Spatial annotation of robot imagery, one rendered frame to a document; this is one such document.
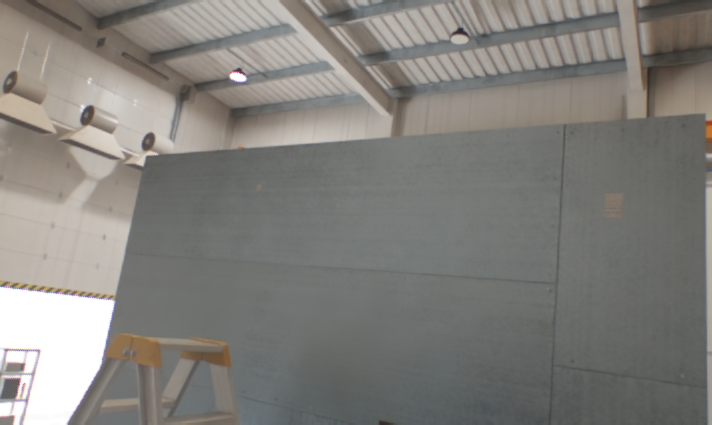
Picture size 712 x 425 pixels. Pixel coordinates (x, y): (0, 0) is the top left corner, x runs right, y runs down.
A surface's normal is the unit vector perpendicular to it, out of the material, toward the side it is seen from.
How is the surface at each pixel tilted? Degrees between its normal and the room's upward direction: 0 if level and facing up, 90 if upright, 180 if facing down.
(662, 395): 90
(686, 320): 90
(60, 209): 90
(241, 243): 90
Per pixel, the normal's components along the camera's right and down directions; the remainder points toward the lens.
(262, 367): -0.51, -0.25
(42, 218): 0.85, 0.00
